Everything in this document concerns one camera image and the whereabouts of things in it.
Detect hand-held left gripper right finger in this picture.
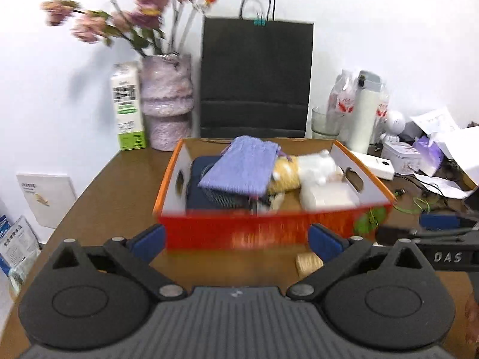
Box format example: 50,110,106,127
286,223,425,302

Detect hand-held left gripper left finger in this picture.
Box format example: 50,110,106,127
50,223,188,302

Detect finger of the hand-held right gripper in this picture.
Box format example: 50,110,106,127
419,212,479,230
375,226,465,247

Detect white plastic container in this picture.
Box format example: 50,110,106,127
299,181,360,212

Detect orange cardboard box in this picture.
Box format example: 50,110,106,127
153,137,397,252

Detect navy blue pouch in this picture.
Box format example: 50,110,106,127
185,156,255,211

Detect yellow and white plush toy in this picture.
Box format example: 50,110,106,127
267,150,345,210

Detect black cable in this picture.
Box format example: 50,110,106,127
204,187,263,211

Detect purple knitted pouch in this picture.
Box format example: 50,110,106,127
198,136,281,197

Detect wooden desktop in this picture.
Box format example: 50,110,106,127
0,135,479,359

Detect person's right hand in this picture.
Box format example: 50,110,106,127
464,292,479,345

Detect black green neckband earphones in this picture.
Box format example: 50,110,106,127
393,188,444,215

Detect white flat envelope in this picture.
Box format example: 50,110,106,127
413,174,473,200

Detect purple tissue pack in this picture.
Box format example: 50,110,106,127
413,135,446,177

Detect white tin box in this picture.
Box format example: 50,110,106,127
382,141,423,175

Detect white power bank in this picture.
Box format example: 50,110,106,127
350,150,396,180

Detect white printed paper sheet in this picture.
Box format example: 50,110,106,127
430,127,479,191
410,107,462,136

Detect white round speaker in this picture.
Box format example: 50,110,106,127
383,110,411,138

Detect white book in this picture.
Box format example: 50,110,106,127
17,173,78,229

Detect clear drinking glass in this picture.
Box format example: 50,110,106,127
311,105,343,140

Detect white thermos bottle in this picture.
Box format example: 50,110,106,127
346,70,384,154

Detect plastic water bottle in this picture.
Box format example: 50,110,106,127
328,69,357,121
376,82,390,135

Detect pile of plastic packets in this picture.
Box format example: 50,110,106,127
0,215,43,297

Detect white and green milk carton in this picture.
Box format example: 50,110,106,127
110,62,146,151

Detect pink textured vase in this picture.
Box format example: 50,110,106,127
140,53,195,152

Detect black paper bag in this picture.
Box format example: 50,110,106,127
199,0,315,139

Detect pink artificial flowers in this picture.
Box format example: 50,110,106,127
40,0,219,60

